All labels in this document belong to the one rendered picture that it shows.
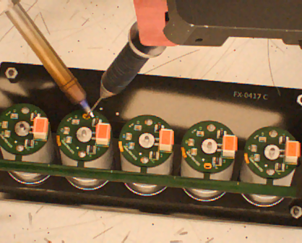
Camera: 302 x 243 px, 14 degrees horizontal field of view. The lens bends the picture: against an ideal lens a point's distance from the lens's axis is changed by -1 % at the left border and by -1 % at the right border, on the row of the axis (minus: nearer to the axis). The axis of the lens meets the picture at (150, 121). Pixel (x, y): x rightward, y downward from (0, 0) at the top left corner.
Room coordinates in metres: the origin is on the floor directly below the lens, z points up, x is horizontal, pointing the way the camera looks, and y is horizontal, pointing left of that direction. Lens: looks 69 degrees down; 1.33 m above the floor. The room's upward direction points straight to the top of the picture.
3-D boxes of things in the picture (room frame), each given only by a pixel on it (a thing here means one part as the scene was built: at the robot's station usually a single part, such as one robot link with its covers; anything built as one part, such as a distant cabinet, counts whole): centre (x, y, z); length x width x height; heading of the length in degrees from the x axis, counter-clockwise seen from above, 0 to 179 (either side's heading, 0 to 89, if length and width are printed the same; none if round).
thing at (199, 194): (0.19, -0.03, 0.79); 0.02 x 0.02 x 0.05
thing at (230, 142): (0.19, -0.03, 0.82); 0.01 x 0.01 x 0.01; 84
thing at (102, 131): (0.19, 0.02, 0.82); 0.01 x 0.01 x 0.01; 84
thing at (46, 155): (0.20, 0.06, 0.79); 0.02 x 0.02 x 0.05
